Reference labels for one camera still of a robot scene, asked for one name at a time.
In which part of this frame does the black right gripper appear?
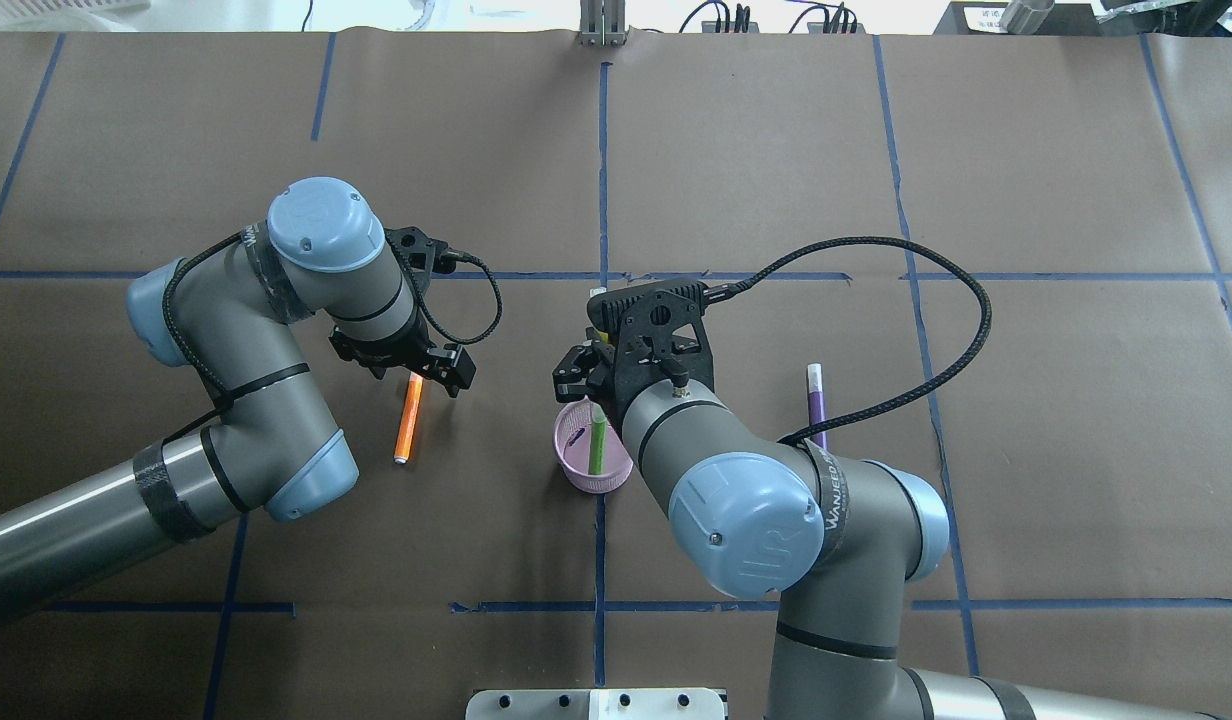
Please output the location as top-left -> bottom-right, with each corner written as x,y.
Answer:
552,340 -> 636,411

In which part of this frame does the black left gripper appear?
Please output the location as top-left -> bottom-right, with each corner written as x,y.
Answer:
328,318 -> 476,397

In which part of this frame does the orange marker pen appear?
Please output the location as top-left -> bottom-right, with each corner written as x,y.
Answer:
393,372 -> 424,466

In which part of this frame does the green marker pen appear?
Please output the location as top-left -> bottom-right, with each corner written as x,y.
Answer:
586,402 -> 610,477

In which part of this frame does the purple marker pen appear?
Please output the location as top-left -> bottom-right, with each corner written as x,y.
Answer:
804,362 -> 828,451

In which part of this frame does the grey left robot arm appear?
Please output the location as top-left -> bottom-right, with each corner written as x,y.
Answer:
0,176 -> 482,632

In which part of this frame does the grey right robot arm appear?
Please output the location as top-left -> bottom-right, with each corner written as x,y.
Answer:
552,343 -> 1184,719

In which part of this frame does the pink mesh pen holder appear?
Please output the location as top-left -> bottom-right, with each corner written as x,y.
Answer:
553,399 -> 634,494

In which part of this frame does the black braided camera cable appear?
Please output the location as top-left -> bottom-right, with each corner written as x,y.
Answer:
161,231 -> 503,420

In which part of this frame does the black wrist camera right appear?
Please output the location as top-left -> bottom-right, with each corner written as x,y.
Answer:
586,277 -> 716,397

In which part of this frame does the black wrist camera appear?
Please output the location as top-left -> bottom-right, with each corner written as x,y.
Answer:
586,277 -> 716,397
386,227 -> 457,300

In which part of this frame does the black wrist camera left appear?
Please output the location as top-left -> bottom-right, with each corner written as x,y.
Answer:
386,227 -> 457,300

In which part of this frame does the black braided cable right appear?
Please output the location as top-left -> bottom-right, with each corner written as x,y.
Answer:
706,235 -> 993,446

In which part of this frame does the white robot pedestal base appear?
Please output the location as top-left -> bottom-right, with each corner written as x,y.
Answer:
464,687 -> 729,719

